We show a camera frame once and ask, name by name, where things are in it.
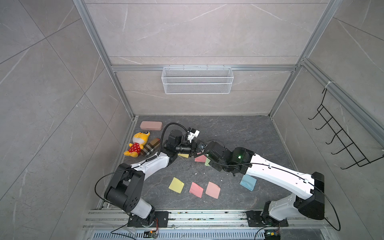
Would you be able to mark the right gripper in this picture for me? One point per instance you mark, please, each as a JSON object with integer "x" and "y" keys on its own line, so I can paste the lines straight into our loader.
{"x": 214, "y": 165}

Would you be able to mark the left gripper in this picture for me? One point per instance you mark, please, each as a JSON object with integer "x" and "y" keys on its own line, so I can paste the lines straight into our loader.
{"x": 193, "y": 147}

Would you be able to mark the green memo pad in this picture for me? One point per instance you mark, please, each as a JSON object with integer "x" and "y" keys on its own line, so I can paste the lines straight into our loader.
{"x": 207, "y": 163}

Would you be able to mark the hot pink memo pad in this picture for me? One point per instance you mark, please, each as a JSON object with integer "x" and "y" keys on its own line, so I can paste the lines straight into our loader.
{"x": 201, "y": 159}

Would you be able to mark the torn salmon page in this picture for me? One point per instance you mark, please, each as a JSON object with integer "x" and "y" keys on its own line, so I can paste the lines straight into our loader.
{"x": 213, "y": 190}

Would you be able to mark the torn yellow page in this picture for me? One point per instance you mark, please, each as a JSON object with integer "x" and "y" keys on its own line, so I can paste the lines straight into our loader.
{"x": 176, "y": 185}

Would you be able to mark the torn hot pink page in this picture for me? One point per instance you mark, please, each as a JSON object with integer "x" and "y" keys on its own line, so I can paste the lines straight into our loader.
{"x": 196, "y": 190}

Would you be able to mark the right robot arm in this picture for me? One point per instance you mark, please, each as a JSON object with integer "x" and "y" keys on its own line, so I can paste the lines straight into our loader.
{"x": 307, "y": 191}

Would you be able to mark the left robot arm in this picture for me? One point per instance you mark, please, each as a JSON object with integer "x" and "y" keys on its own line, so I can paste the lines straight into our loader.
{"x": 125, "y": 187}

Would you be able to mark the blue memo pad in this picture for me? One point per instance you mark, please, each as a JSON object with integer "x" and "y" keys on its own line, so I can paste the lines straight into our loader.
{"x": 248, "y": 182}

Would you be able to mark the plaid brown pouch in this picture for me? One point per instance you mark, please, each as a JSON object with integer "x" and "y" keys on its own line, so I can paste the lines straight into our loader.
{"x": 150, "y": 147}

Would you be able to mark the pink eraser case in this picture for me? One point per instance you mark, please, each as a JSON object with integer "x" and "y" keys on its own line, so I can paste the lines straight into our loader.
{"x": 151, "y": 125}

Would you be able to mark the yellow plush toy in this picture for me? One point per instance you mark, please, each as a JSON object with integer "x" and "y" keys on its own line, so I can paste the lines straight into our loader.
{"x": 139, "y": 141}

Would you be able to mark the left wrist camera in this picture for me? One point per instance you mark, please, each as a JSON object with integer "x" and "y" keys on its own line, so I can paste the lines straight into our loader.
{"x": 192, "y": 134}

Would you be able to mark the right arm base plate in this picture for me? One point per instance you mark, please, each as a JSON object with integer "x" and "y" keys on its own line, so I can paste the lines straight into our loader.
{"x": 258, "y": 219}

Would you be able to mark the white wire mesh basket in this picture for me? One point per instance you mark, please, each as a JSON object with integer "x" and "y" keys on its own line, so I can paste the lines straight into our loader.
{"x": 197, "y": 80}

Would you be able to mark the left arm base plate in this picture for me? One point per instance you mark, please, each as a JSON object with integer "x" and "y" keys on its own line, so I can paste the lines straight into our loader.
{"x": 157, "y": 218}

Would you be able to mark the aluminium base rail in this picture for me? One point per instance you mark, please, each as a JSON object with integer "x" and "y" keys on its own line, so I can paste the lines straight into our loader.
{"x": 176, "y": 219}

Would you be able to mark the black wire hook rack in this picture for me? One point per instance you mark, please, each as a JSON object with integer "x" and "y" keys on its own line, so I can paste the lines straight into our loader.
{"x": 340, "y": 134}

